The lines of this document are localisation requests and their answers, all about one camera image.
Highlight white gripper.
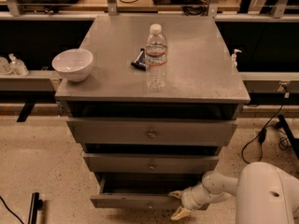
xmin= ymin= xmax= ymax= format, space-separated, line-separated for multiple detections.
xmin=169 ymin=186 xmax=206 ymax=221

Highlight grey bottom drawer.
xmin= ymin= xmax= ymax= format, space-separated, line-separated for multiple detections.
xmin=91 ymin=173 xmax=202 ymax=209

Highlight grey drawer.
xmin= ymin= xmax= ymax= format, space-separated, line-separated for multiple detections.
xmin=83 ymin=153 xmax=219 ymax=174
xmin=67 ymin=118 xmax=237 ymax=147
xmin=91 ymin=173 xmax=202 ymax=209

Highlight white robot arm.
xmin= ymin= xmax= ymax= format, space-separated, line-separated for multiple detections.
xmin=170 ymin=162 xmax=299 ymax=224

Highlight grey top drawer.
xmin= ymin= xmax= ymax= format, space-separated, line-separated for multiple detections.
xmin=67 ymin=118 xmax=237 ymax=147

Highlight grey middle drawer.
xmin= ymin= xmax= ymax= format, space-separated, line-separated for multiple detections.
xmin=83 ymin=153 xmax=219 ymax=174

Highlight grey drawer cabinet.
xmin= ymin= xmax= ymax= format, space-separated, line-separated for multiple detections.
xmin=54 ymin=14 xmax=251 ymax=191

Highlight black table leg right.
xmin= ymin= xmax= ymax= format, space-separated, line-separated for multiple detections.
xmin=278 ymin=115 xmax=299 ymax=160

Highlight black stand foot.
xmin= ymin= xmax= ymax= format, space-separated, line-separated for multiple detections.
xmin=27 ymin=192 xmax=43 ymax=224

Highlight black and white razor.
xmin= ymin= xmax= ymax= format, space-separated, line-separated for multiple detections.
xmin=131 ymin=49 xmax=147 ymax=71

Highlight small white pump bottle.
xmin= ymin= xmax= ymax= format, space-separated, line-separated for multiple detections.
xmin=231 ymin=49 xmax=242 ymax=67

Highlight clear plastic water bottle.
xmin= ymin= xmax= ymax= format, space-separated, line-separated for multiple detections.
xmin=145 ymin=23 xmax=168 ymax=91

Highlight white bowl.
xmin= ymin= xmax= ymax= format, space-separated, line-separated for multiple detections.
xmin=51 ymin=49 xmax=93 ymax=82

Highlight clear sanitizer bottle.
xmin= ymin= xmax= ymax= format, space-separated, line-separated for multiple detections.
xmin=8 ymin=53 xmax=29 ymax=77

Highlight clear bottle at left edge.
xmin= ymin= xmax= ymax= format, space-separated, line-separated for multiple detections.
xmin=0 ymin=57 xmax=13 ymax=75

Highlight black power cable on floor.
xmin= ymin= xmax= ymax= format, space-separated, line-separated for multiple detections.
xmin=241 ymin=91 xmax=292 ymax=165

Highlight black cable bottom left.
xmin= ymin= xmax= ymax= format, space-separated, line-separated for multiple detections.
xmin=0 ymin=195 xmax=25 ymax=224

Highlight black coiled cables on shelf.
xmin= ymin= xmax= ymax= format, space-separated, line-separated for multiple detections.
xmin=118 ymin=0 xmax=210 ymax=17

